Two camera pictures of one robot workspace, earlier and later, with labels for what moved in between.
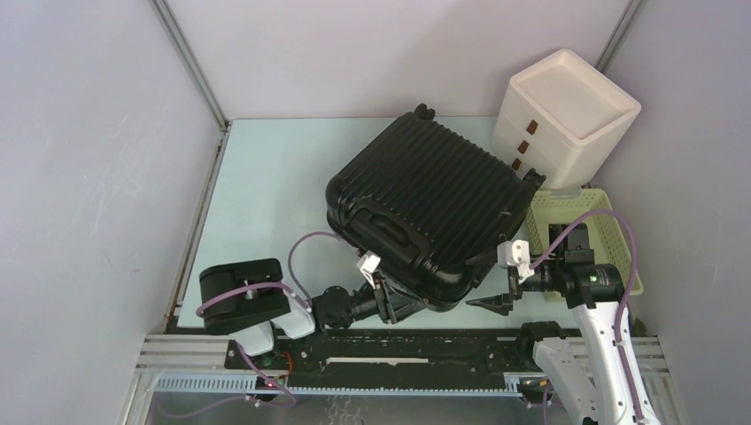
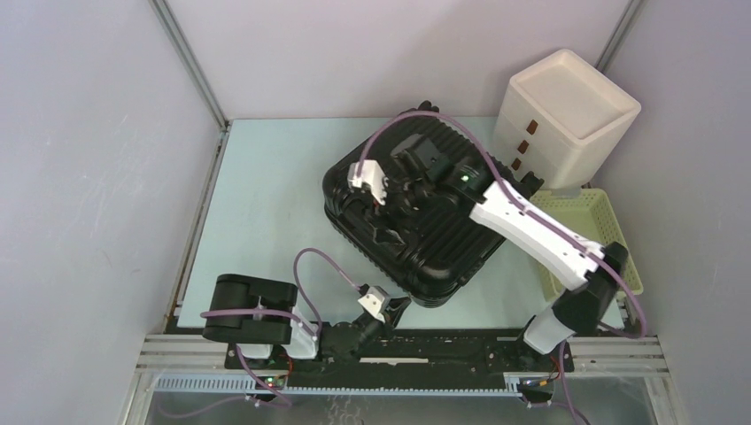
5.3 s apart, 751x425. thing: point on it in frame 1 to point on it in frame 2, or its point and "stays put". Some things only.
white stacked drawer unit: (558, 117) stays put
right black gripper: (499, 303) to (390, 188)
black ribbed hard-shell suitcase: (433, 204) stays put
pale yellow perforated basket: (607, 236) stays put
